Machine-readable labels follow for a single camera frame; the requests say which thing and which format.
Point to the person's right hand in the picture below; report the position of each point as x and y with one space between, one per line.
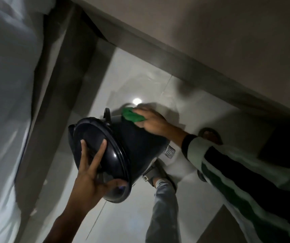
157 125

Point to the person's left hand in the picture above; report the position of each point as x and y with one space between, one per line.
86 187

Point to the person's right fingers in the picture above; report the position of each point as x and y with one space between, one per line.
141 115

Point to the person's left thumb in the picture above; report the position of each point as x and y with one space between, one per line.
115 186

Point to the person's left middle finger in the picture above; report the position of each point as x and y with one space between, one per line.
84 155

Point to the green cleaning cloth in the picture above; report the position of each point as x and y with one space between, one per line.
131 116

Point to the person's right forearm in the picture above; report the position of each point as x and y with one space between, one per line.
248 189

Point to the person's left forearm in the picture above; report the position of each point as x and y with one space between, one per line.
62 226

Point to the person's leg in grey jeans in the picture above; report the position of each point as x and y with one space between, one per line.
163 215

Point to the dark brown sandal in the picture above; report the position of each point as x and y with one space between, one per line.
210 136

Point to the white translucent curtain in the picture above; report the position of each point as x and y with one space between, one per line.
5 111

